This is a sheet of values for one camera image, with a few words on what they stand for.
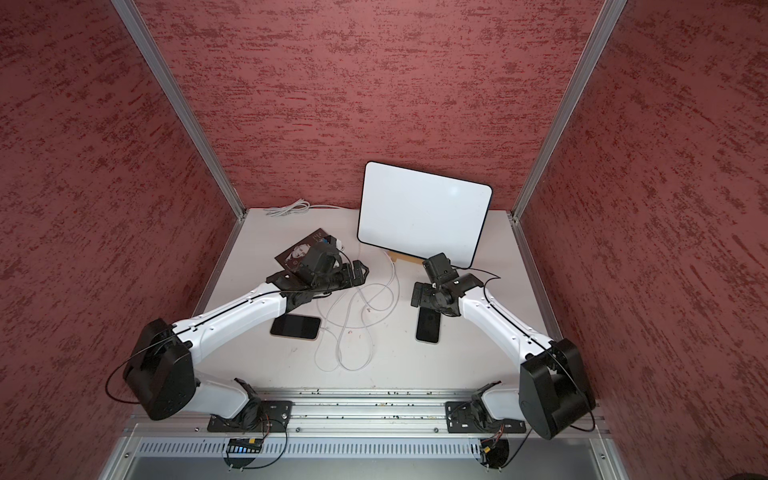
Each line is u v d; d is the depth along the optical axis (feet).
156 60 2.57
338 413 2.50
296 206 3.87
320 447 2.54
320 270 2.10
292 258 3.42
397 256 3.37
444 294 1.99
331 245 2.50
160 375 1.35
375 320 2.97
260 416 2.24
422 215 3.03
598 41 2.47
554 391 1.34
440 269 2.19
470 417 2.40
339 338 2.87
